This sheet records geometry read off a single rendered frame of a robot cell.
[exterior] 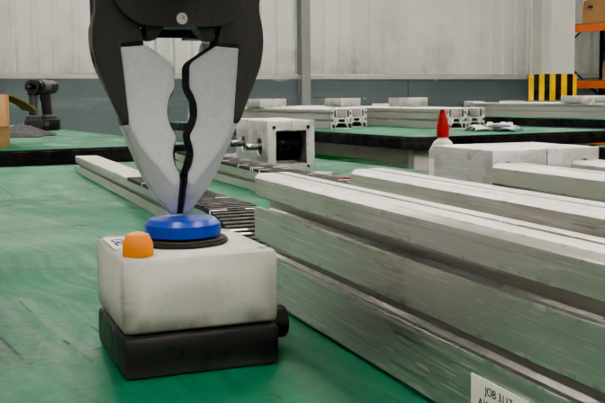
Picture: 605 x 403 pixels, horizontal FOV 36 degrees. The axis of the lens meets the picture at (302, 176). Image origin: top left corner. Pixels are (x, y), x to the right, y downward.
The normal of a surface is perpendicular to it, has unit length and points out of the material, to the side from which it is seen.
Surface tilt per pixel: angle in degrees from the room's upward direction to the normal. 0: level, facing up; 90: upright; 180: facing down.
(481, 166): 90
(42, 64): 90
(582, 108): 90
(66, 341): 0
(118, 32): 90
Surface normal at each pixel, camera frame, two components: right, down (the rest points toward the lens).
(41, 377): -0.01, -1.00
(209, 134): 0.36, 0.07
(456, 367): -0.93, 0.04
